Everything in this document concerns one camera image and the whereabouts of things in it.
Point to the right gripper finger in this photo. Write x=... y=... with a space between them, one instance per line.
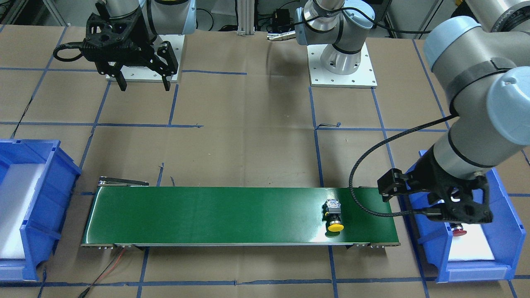
x=115 y=72
x=169 y=63

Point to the red mushroom push button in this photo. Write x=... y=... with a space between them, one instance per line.
x=457 y=229

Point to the green conveyor belt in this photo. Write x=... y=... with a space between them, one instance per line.
x=148 y=216

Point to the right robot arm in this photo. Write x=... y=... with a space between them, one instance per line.
x=162 y=17

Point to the blue plastic bin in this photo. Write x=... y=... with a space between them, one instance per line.
x=44 y=220
x=505 y=234

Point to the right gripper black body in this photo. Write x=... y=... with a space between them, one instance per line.
x=167 y=54

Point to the yellow mushroom push button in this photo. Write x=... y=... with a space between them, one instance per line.
x=332 y=214

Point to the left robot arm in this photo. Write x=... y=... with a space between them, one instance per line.
x=482 y=63

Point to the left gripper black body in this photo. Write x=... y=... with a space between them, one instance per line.
x=423 y=173

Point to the white foam pad bin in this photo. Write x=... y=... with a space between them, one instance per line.
x=16 y=192
x=473 y=246

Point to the aluminium frame post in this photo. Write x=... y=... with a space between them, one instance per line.
x=245 y=14

